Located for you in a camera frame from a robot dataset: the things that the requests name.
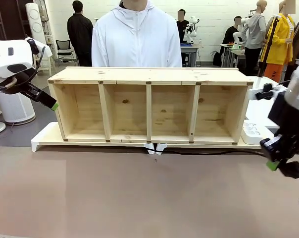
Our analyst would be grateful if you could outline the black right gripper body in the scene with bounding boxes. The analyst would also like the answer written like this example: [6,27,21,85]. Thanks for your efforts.
[267,90,299,136]

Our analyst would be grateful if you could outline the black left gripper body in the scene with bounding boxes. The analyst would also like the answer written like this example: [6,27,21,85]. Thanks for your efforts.
[5,69,41,99]

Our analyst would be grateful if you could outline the black power cable with plug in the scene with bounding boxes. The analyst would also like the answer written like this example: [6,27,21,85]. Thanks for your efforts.
[161,148,299,179]

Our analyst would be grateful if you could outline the white power strip round sockets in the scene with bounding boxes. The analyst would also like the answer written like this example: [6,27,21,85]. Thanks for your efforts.
[240,120,271,146]

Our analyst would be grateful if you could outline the white cylindrical air purifier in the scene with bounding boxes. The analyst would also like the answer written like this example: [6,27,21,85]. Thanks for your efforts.
[0,90,37,125]

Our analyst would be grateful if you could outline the light wooden stool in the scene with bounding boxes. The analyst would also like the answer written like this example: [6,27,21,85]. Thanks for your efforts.
[33,46,53,76]

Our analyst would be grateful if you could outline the white side platform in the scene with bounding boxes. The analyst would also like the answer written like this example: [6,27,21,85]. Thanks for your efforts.
[243,76,290,129]

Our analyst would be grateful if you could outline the black plug adapter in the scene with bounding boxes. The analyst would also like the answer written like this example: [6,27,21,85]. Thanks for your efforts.
[255,83,275,100]

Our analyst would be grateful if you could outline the white socket block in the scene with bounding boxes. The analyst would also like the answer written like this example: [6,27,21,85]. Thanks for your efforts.
[248,87,264,101]

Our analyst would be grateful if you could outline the black mesh office chair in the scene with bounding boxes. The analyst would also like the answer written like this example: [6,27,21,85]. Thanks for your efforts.
[55,39,78,67]

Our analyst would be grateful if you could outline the white tower air conditioner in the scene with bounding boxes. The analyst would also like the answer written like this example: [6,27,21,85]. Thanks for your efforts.
[25,2,43,42]

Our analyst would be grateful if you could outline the black tripod stand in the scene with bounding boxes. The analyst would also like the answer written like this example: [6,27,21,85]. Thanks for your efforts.
[256,16,281,78]

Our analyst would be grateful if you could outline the man in black clothes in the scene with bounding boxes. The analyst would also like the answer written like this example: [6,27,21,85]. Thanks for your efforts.
[67,0,94,67]

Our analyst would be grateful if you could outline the mannequin in yellow jacket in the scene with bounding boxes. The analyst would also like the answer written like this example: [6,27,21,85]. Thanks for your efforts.
[264,0,296,84]

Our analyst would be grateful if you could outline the mannequin in grey hoodie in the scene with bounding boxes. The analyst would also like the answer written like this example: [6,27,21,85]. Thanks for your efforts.
[243,0,267,75]

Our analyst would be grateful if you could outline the seated person in black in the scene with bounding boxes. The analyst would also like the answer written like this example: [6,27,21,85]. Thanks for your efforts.
[222,15,244,47]

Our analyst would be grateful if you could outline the light wooden four-bay shelf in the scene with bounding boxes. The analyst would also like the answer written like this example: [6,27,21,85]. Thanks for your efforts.
[47,66,254,146]

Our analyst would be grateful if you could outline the person in white hoodie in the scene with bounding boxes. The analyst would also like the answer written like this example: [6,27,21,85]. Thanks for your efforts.
[91,0,183,68]

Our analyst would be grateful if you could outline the grey work table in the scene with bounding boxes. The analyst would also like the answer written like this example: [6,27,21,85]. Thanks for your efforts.
[180,42,199,68]

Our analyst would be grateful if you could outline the person in black shirt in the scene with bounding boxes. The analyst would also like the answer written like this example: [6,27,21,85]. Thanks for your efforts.
[176,9,190,43]

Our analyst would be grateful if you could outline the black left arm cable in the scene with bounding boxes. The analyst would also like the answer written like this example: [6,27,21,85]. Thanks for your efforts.
[28,39,46,75]

